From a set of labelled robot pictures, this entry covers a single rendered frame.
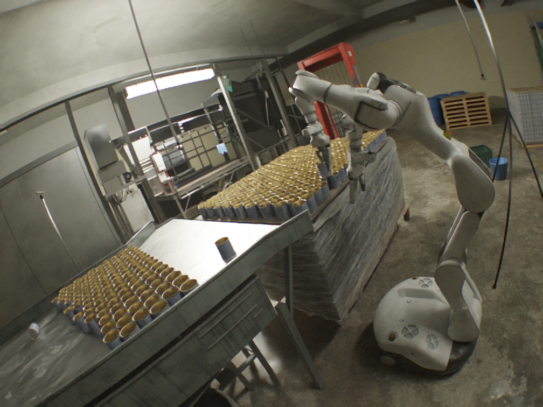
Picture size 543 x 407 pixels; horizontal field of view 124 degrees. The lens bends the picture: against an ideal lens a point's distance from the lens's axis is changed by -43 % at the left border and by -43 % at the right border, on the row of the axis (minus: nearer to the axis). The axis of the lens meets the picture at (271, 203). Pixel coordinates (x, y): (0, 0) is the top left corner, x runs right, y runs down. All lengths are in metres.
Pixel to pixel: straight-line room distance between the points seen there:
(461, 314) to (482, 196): 0.63
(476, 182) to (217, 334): 1.07
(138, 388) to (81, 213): 2.74
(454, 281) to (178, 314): 1.12
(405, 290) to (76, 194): 3.47
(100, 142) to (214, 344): 2.76
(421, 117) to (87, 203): 3.34
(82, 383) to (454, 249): 1.44
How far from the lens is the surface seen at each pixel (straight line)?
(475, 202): 1.03
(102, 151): 3.24
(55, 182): 3.44
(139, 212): 3.80
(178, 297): 0.86
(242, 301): 0.94
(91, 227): 3.41
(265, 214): 1.32
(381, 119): 0.82
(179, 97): 10.68
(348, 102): 0.82
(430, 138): 1.00
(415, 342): 1.42
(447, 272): 1.22
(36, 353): 1.51
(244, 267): 0.89
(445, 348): 1.54
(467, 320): 1.43
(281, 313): 1.14
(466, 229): 1.14
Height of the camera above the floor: 1.53
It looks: 17 degrees down
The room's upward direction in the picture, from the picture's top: 21 degrees counter-clockwise
